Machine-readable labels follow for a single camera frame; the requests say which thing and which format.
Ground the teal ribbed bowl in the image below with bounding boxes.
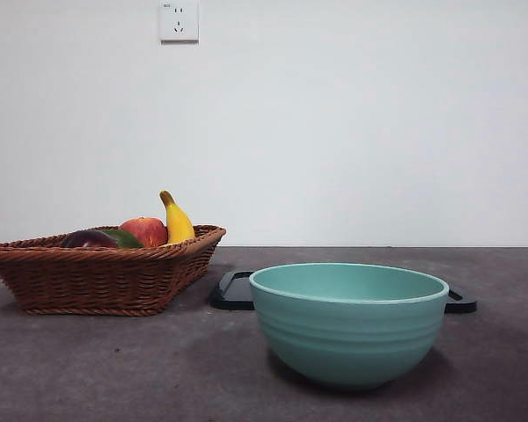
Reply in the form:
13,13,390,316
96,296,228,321
248,262,450,391

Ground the dark purple plum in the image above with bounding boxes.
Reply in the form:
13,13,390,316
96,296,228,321
60,229,119,249

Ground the yellow banana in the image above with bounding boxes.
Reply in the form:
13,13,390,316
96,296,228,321
158,189,197,245

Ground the black rectangular tray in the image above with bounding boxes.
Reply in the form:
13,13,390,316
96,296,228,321
209,270,478,314

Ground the red apple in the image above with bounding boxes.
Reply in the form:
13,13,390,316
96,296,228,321
119,215,169,248

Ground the green avocado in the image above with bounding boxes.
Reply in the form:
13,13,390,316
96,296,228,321
100,228,145,249

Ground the brown wicker basket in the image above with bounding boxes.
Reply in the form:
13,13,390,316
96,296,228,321
0,224,227,317

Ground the white wall socket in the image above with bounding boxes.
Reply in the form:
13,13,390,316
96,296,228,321
159,2,200,44

